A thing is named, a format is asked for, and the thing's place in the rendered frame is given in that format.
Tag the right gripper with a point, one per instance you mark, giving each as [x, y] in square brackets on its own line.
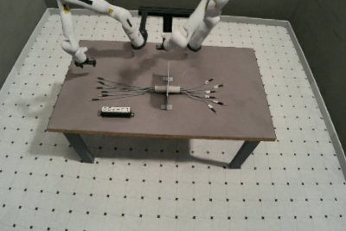
[92, 61]

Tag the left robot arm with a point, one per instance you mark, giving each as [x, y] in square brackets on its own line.
[177, 39]

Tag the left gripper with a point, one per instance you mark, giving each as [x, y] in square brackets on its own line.
[161, 48]

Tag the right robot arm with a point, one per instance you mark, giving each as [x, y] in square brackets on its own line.
[100, 7]

